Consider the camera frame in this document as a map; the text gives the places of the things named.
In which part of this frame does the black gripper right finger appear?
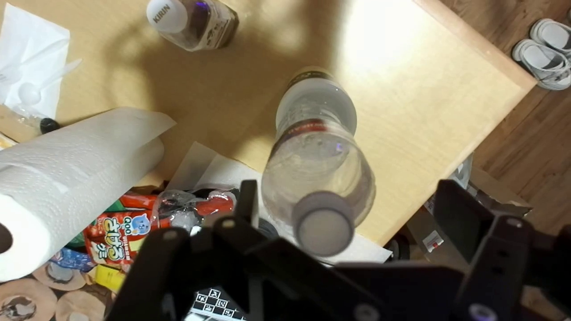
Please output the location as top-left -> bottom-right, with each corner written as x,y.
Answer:
432,178 -> 571,321

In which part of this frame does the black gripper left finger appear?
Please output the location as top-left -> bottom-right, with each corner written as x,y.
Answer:
105,178 -> 382,321

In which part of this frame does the clear bottle red label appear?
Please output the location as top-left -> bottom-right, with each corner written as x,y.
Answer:
260,69 -> 378,259

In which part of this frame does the clear bottle brown label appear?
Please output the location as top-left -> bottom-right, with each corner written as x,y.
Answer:
144,0 -> 241,53

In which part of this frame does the red candy wrapper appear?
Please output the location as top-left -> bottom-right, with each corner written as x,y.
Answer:
194,189 -> 239,219

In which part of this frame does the cardboard box with trinkets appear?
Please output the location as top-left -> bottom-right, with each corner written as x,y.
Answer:
382,157 -> 537,275

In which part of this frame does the red orange snack pack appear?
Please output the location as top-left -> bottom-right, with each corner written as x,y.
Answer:
84,210 -> 153,267

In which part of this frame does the white paper towel roll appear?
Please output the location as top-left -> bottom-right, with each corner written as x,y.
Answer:
0,105 -> 178,283

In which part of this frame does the white grey shoe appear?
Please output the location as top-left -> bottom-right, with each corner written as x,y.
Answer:
512,37 -> 571,93
528,16 -> 571,59

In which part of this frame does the small black object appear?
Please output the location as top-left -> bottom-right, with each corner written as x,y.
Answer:
37,116 -> 62,134

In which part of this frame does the white napkin cutlery packet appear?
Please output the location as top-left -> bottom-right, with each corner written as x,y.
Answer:
0,2 -> 71,123

